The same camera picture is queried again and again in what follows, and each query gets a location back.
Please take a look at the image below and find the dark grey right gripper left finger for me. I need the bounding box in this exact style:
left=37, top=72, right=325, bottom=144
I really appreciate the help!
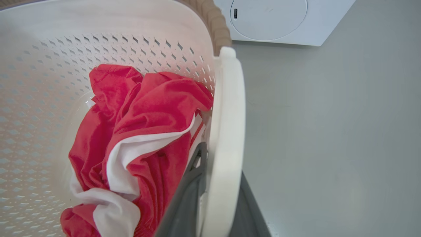
left=155, top=142, right=208, bottom=237

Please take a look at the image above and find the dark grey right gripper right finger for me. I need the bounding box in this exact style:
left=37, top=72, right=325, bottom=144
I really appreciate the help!
left=229, top=171, right=272, bottom=237

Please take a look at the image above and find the white perforated plastic laundry basket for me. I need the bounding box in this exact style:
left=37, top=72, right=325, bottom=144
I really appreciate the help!
left=0, top=0, right=246, bottom=237

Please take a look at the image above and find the red and white garment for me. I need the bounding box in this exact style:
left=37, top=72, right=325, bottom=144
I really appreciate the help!
left=60, top=64, right=213, bottom=237

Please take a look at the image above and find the round white washing machine door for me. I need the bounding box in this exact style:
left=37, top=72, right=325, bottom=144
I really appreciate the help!
left=230, top=0, right=308, bottom=41

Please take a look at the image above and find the white washing machine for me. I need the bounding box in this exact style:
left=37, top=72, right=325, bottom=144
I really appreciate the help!
left=213, top=0, right=356, bottom=47

